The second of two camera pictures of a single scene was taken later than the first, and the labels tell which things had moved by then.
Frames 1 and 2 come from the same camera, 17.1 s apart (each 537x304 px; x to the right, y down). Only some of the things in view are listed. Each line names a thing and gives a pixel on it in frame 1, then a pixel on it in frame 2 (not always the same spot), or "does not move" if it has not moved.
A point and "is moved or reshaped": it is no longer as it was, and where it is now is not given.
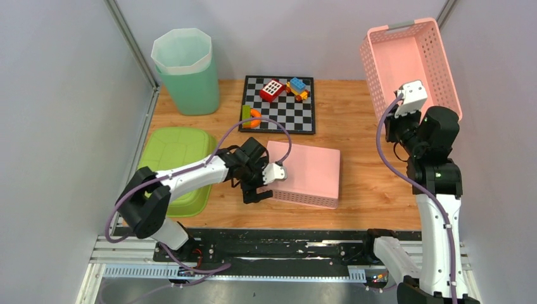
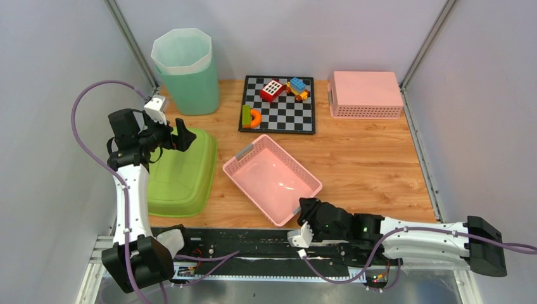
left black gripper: [250, 192] to [180, 142]
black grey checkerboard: [298, 117] does not move
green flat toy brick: [246, 114] does not move
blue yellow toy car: [297, 87] does not move
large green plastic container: [167, 148] does not move
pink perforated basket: [407, 51] to [365, 95]
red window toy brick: [272, 90] does not move
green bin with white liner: [183, 57] does not move
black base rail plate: [285, 253] does not move
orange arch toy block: [254, 123] does not move
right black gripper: [391, 121] to [309, 208]
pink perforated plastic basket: [313, 174] is moved or reshaped
